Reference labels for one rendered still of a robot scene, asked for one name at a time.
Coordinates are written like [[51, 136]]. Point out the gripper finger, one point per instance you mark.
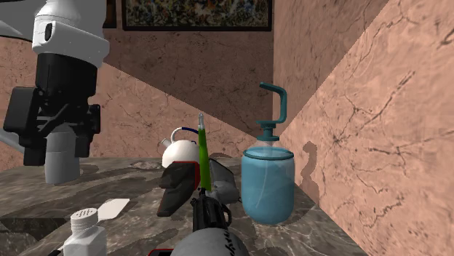
[[93, 120], [21, 110]]

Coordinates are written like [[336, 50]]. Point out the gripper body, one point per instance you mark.
[[65, 79]]

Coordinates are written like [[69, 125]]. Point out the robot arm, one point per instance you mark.
[[71, 25]]

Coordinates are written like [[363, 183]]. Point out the grey cylinder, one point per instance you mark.
[[62, 166]]

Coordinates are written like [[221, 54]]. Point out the white spatula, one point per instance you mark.
[[113, 209]]

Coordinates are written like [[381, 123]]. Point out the black and red angular object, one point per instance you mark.
[[179, 184]]

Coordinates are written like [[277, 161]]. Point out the white bottle with shaker cap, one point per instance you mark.
[[85, 237]]

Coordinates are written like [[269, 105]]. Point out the grey angular object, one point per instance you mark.
[[223, 181]]

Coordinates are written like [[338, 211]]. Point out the red and black flat object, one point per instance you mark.
[[159, 252]]

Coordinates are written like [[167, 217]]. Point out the black pistol-shaped tool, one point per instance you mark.
[[209, 212]]

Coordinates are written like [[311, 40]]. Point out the grey ball with black stitching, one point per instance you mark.
[[205, 244]]

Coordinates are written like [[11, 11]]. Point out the narrow dark-framed wall picture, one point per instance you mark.
[[110, 14]]

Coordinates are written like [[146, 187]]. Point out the large dark-framed wall picture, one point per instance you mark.
[[197, 14]]

